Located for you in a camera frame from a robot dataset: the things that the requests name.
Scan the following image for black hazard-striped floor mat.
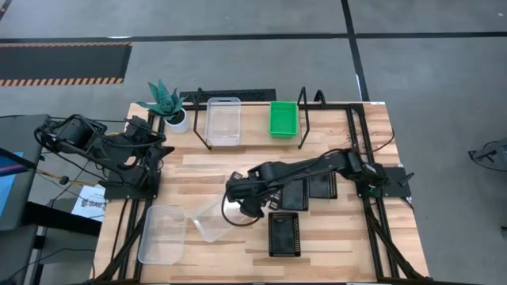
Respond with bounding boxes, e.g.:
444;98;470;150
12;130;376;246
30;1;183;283
0;42;133;87

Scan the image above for green artificial plant leaves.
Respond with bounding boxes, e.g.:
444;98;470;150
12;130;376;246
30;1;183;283
136;78;187;118

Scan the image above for black perforated floor strip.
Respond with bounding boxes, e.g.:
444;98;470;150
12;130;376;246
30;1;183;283
179;89;277;103

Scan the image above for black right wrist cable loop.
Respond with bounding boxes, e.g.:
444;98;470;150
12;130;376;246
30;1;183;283
220;192;263;228

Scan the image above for black table frame rails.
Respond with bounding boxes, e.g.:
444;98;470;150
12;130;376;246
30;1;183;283
90;101;433;285

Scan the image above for yellow cable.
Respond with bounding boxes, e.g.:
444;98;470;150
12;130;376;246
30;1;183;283
35;168;100;188

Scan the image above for white round plant pot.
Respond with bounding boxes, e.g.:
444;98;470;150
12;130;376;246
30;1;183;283
163;108;190;135

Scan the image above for clear plastic container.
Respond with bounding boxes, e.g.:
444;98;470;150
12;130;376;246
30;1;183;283
138;204;188;265
204;97;242;147
192;188;239;243

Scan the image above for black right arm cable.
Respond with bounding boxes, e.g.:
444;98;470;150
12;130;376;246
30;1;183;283
364;127;398;158

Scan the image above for white printed paper sign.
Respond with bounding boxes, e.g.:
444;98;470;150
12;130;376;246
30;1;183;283
71;184;108;222

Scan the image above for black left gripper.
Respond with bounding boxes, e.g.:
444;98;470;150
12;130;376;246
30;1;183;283
126;115;176;176

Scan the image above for black metal shelf frame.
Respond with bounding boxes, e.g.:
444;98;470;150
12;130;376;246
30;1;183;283
192;86;326;150

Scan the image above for green plastic slotted basket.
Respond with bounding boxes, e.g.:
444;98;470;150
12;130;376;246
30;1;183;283
269;101;299;139

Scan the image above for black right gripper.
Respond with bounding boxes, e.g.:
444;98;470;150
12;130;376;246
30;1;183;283
226;175;275;219

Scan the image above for blue sheet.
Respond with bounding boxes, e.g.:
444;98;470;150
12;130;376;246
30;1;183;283
0;152;25;217

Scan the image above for black desk beam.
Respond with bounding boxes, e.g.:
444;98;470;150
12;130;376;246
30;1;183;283
23;201;102;237

